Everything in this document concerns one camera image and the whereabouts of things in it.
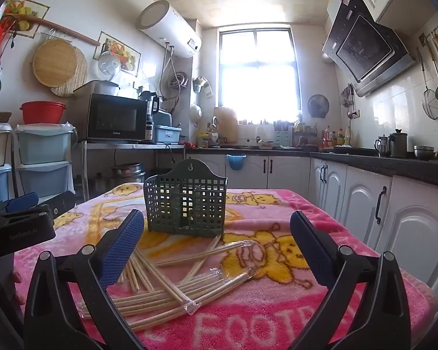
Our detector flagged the black microwave oven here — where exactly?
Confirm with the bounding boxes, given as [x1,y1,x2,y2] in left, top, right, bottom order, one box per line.
[75,93,149,143]

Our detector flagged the green plastic utensil basket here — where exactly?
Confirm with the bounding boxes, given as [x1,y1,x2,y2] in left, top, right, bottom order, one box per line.
[143,158,228,239]

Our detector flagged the wooden chopsticks group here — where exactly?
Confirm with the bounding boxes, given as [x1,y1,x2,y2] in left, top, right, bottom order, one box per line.
[78,233,258,332]

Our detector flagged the black stone countertop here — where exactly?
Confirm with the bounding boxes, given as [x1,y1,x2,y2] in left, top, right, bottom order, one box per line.
[184,146,438,190]

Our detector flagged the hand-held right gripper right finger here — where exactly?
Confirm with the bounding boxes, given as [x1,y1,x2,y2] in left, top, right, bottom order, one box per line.
[289,209,412,350]

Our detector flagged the dark metal spice rack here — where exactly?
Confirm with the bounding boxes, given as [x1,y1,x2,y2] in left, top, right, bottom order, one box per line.
[294,120,319,147]

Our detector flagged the black cooktop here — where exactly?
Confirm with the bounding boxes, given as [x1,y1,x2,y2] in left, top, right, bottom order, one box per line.
[332,146,378,155]

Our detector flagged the round bamboo board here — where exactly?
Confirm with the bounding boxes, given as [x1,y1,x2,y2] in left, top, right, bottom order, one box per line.
[33,38,78,88]

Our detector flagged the grey blue dish tub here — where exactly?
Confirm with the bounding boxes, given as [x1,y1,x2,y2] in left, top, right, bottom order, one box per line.
[154,125,183,143]

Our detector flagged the large steel stockpot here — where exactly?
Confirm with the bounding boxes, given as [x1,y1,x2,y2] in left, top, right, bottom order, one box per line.
[111,164,146,188]

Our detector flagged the row of condiment bottles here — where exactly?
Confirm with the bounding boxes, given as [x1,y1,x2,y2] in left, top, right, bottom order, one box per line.
[321,126,352,147]

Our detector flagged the round woven straw mat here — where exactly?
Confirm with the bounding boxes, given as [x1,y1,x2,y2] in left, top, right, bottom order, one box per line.
[51,49,89,98]

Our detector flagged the dark lidded pot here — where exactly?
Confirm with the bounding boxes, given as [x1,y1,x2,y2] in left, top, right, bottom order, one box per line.
[389,129,409,158]

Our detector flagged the kitchen window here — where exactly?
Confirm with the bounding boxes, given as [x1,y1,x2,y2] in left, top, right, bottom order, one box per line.
[218,27,302,125]

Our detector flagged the wall mounted utensil holder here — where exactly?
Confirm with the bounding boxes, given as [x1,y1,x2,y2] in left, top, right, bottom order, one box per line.
[192,76,214,98]

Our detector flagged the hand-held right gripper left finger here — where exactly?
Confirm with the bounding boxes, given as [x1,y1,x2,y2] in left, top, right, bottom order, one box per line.
[24,209,147,350]

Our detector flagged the round grey wall fan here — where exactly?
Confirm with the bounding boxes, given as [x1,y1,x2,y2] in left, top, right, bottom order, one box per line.
[307,94,330,118]

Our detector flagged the long wooden rolling pin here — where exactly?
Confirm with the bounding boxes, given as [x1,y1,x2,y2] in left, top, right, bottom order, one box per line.
[0,13,101,47]

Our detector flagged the glass pot lid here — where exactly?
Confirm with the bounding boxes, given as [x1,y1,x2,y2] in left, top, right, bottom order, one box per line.
[98,52,122,81]

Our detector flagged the pink bear printed blanket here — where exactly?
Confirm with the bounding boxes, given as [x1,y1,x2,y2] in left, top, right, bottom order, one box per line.
[13,184,438,350]

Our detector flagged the glass french press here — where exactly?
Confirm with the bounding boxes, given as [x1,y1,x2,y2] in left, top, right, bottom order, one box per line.
[374,135,390,157]

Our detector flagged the coiled grey hose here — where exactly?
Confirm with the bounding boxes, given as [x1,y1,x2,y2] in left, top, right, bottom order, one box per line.
[168,72,188,90]

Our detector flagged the stainless steel bowl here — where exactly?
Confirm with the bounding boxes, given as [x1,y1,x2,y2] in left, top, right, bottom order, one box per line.
[413,145,436,161]

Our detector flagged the wire skimmer strainer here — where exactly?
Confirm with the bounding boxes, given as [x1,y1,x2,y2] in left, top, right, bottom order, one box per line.
[417,47,438,121]

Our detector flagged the blue hanging bin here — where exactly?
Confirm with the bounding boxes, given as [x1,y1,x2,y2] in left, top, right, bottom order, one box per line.
[225,154,248,171]

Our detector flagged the stainless steel shelf table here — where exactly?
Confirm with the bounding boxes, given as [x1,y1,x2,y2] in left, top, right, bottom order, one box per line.
[77,140,187,205]

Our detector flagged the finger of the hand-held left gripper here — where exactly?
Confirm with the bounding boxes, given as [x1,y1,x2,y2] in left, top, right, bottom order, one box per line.
[40,190,77,217]
[5,192,39,213]

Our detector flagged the beige cutting board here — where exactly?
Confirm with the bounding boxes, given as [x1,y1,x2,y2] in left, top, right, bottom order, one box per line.
[213,107,239,144]

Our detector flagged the white kitchen base cabinets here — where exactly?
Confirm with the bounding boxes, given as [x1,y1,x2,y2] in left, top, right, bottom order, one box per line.
[155,151,438,300]

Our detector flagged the fruit print wall tile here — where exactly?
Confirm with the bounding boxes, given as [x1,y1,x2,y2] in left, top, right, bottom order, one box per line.
[93,31,142,78]
[0,0,51,39]

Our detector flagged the black blender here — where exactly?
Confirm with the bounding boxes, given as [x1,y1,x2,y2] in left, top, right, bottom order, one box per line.
[139,90,162,142]

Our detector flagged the red plastic basin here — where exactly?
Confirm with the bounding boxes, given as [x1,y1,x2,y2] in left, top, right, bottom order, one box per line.
[20,101,67,125]

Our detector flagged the hanging dark utensils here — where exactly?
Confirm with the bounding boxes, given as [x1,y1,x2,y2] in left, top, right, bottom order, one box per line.
[340,83,355,119]

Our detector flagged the black glass range hood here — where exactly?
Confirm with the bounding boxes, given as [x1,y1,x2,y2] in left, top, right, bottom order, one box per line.
[322,0,417,97]

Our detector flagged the white cylindrical water heater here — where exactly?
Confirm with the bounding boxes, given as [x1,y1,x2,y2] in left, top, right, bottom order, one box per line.
[138,0,202,59]

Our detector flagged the small steel pot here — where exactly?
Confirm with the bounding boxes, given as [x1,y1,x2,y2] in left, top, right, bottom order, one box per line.
[91,173,112,194]

